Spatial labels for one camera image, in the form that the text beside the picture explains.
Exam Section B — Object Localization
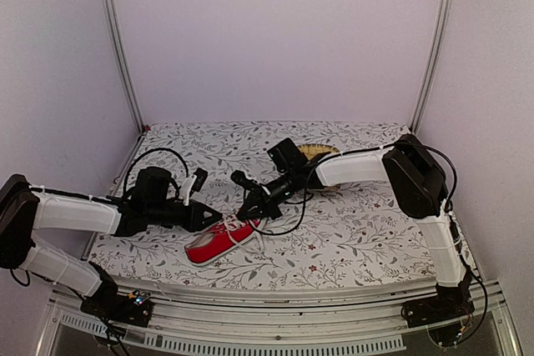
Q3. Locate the left aluminium frame post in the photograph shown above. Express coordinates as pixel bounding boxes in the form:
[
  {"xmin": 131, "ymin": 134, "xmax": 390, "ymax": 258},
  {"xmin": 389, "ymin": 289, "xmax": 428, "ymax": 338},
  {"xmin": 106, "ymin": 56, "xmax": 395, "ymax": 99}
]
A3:
[{"xmin": 102, "ymin": 0, "xmax": 145, "ymax": 134}]

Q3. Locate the aluminium front rail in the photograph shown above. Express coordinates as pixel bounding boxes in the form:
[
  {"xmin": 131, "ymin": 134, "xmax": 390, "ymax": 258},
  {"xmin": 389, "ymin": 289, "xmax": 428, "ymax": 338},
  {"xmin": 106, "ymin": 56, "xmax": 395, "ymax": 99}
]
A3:
[{"xmin": 36, "ymin": 279, "xmax": 525, "ymax": 355}]

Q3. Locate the red canvas sneaker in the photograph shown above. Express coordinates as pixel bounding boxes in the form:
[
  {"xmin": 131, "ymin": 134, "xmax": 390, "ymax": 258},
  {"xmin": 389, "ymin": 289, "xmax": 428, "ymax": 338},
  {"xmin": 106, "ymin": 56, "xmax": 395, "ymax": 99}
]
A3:
[{"xmin": 184, "ymin": 217, "xmax": 264, "ymax": 266}]

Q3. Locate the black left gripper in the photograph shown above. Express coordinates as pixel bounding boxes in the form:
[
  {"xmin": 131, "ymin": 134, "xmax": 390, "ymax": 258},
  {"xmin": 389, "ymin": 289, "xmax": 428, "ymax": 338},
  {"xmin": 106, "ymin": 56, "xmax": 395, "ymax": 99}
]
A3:
[{"xmin": 147, "ymin": 199, "xmax": 223, "ymax": 233}]

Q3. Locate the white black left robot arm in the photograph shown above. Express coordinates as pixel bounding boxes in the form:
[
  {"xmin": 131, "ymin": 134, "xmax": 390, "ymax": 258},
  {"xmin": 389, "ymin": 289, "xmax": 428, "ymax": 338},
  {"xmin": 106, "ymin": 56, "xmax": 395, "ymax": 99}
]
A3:
[{"xmin": 1, "ymin": 167, "xmax": 222, "ymax": 318}]

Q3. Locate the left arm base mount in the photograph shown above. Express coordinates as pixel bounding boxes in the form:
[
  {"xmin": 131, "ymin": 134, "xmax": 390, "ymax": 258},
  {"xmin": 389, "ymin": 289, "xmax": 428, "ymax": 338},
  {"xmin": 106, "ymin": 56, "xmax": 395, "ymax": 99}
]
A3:
[{"xmin": 80, "ymin": 290, "xmax": 154, "ymax": 328}]

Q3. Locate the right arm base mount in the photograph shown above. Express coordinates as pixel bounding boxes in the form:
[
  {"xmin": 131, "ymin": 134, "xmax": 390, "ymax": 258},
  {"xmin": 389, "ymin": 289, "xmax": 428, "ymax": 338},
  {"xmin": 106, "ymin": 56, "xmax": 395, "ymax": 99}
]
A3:
[{"xmin": 400, "ymin": 295, "xmax": 475, "ymax": 348}]

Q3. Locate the white shoelace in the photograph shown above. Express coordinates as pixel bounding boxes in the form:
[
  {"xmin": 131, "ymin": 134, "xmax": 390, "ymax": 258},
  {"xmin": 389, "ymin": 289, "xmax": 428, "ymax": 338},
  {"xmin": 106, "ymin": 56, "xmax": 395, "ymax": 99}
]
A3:
[{"xmin": 215, "ymin": 216, "xmax": 265, "ymax": 254}]

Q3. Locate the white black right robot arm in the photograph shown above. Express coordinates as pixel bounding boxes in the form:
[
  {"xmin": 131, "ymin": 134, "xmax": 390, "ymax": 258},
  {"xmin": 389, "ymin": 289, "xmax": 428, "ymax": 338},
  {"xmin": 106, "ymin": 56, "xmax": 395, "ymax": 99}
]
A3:
[{"xmin": 230, "ymin": 134, "xmax": 471, "ymax": 319}]

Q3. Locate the woven bamboo tray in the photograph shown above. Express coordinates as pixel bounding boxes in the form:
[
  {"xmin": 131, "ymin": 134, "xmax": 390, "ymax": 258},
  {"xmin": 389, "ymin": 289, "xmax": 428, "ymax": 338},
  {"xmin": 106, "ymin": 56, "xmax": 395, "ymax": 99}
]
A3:
[{"xmin": 295, "ymin": 143, "xmax": 341, "ymax": 193}]

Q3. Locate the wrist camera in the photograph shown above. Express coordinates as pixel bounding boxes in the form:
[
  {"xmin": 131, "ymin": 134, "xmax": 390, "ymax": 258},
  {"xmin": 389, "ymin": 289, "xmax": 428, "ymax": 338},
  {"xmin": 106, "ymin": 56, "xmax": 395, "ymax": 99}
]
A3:
[
  {"xmin": 230, "ymin": 170, "xmax": 261, "ymax": 192},
  {"xmin": 179, "ymin": 168, "xmax": 209, "ymax": 206}
]

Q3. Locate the aluminium frame post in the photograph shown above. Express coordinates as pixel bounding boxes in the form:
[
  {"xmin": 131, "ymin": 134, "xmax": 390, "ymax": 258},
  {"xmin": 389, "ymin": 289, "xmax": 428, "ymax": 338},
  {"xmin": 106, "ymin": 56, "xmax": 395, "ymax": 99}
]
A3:
[
  {"xmin": 102, "ymin": 0, "xmax": 145, "ymax": 134},
  {"xmin": 410, "ymin": 0, "xmax": 453, "ymax": 133}
]

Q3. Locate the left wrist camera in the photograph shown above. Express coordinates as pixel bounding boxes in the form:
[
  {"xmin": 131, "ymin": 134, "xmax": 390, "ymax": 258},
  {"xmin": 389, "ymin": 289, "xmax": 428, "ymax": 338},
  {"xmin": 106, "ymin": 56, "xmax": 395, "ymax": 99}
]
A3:
[{"xmin": 179, "ymin": 168, "xmax": 209, "ymax": 206}]

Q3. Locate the floral patterned table mat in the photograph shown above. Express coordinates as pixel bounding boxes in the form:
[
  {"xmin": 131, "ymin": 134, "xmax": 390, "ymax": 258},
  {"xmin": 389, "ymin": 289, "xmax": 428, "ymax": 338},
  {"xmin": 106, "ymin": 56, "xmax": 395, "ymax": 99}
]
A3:
[{"xmin": 89, "ymin": 121, "xmax": 476, "ymax": 291}]

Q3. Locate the right aluminium frame post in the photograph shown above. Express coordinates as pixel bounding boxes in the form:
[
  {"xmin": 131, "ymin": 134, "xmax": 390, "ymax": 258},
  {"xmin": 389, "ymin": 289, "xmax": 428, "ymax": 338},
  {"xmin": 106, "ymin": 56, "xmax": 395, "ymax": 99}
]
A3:
[{"xmin": 410, "ymin": 0, "xmax": 453, "ymax": 133}]

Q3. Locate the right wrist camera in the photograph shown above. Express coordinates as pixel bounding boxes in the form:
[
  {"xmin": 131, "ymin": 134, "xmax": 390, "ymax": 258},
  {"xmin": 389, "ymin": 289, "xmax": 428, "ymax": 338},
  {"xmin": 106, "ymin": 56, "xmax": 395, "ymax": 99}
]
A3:
[{"xmin": 230, "ymin": 170, "xmax": 261, "ymax": 192}]

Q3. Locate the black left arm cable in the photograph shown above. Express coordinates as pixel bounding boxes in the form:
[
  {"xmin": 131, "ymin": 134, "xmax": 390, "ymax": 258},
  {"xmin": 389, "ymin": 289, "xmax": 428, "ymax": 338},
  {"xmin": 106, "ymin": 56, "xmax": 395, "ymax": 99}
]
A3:
[{"xmin": 123, "ymin": 147, "xmax": 189, "ymax": 201}]

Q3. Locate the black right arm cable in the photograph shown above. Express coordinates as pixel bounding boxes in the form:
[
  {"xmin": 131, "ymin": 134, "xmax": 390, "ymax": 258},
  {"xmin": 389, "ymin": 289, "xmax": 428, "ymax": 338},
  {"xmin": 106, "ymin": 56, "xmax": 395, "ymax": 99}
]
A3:
[{"xmin": 245, "ymin": 145, "xmax": 489, "ymax": 332}]

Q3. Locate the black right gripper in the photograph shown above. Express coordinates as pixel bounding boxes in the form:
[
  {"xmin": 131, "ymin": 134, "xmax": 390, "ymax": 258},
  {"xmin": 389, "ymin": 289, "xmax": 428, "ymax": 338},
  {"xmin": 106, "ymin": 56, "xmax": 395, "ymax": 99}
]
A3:
[{"xmin": 237, "ymin": 169, "xmax": 300, "ymax": 219}]

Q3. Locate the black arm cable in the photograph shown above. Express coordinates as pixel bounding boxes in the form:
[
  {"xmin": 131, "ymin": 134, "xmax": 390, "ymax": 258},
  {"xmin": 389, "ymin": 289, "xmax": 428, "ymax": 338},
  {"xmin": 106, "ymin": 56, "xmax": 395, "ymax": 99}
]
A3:
[
  {"xmin": 245, "ymin": 145, "xmax": 489, "ymax": 332},
  {"xmin": 123, "ymin": 147, "xmax": 189, "ymax": 201}
]

